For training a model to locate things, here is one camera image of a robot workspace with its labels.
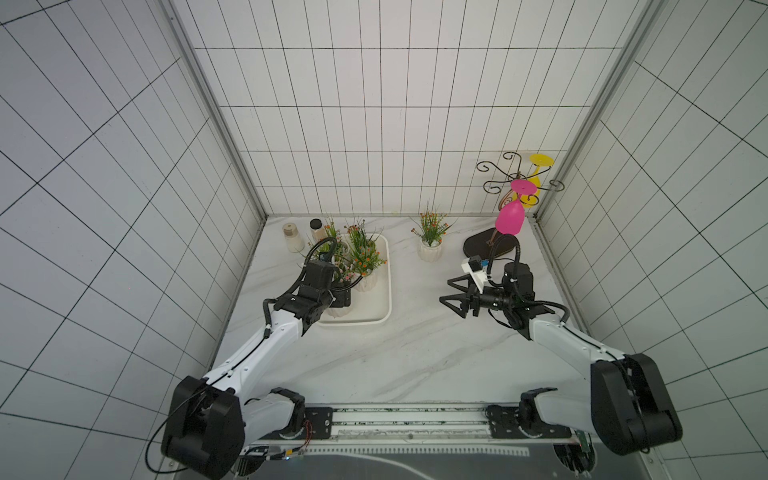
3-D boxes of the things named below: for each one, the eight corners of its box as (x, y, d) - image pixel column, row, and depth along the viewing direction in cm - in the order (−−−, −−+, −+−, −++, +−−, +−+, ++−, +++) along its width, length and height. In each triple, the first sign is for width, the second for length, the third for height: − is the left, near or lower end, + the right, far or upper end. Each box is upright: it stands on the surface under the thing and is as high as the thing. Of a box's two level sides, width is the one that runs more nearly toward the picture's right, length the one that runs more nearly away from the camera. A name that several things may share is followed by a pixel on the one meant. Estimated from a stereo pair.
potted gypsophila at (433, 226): (408, 254, 109) (411, 230, 98) (424, 225, 118) (427, 200, 108) (436, 264, 106) (441, 241, 95) (449, 234, 115) (455, 209, 105)
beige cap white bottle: (288, 252, 110) (280, 234, 102) (291, 241, 114) (283, 223, 106) (303, 252, 110) (296, 234, 102) (305, 241, 114) (299, 223, 106)
